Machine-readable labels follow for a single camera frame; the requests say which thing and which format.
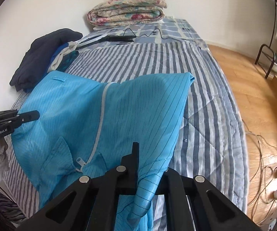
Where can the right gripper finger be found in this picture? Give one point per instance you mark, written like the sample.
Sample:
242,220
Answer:
129,178

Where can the blue striped work coat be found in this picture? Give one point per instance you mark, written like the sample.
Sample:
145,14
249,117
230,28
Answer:
86,127

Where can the black clothes rack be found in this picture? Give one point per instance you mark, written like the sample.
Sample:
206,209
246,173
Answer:
267,54

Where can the striped blue white quilt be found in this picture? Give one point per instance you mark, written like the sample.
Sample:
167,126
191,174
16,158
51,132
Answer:
211,139

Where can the dark navy folded garment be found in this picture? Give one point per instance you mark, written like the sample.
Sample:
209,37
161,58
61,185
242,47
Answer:
36,60

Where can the checked blue bed sheet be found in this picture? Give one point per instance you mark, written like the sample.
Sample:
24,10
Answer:
164,31

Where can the floral folded quilt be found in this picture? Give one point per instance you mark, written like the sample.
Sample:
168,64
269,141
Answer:
115,13

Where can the black ring light stand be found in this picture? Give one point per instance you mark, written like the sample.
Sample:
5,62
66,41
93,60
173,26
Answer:
88,41

